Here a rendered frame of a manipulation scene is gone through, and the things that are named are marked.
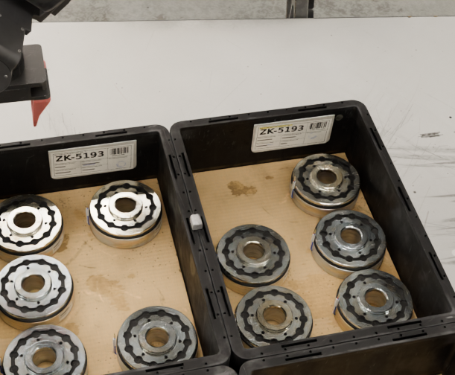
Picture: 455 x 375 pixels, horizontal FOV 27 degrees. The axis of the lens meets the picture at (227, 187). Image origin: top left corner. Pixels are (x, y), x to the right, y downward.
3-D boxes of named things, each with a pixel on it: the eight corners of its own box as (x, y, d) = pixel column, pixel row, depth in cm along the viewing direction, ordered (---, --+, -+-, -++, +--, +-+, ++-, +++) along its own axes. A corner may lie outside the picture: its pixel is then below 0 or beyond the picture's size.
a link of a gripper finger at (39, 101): (55, 140, 114) (49, 85, 106) (-5, 147, 112) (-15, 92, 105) (49, 101, 118) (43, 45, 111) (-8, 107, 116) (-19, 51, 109)
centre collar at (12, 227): (5, 210, 131) (4, 207, 130) (41, 206, 132) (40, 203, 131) (8, 238, 128) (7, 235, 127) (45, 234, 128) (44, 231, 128)
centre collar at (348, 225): (330, 225, 133) (331, 222, 133) (363, 222, 134) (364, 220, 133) (336, 252, 130) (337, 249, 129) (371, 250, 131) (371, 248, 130)
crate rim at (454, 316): (167, 133, 136) (167, 122, 134) (359, 109, 142) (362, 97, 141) (233, 372, 111) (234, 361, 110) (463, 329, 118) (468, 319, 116)
